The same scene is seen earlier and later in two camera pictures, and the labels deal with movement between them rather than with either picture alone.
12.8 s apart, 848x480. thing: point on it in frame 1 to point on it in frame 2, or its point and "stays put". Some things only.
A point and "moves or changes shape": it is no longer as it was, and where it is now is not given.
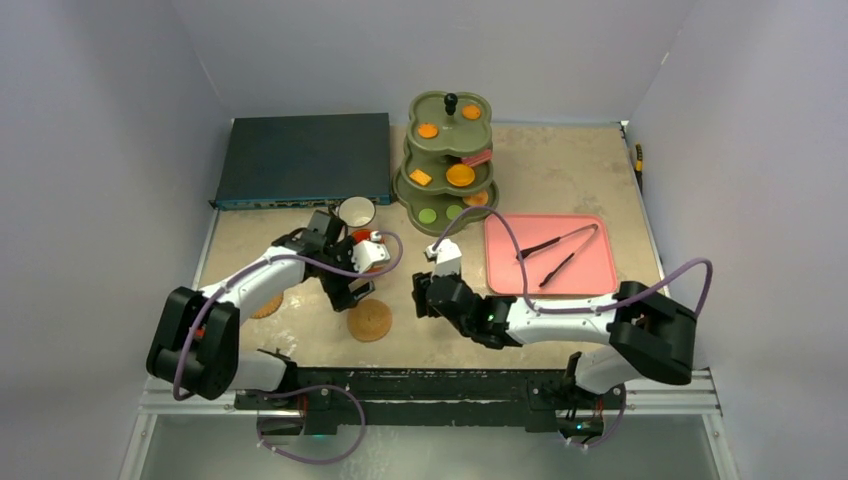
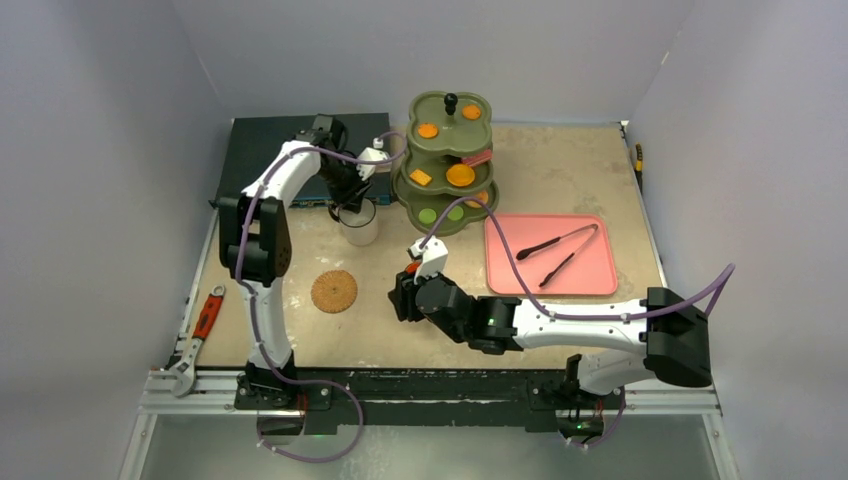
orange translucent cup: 359,235 to 412,268
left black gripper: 341,296 to 351,197
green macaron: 453,212 stays put
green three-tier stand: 446,162 stays put
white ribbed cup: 356,211 stays put
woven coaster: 369,320 moves or changes shape
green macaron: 427,215 stays put
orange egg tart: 460,175 stays put
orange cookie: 471,112 stays put
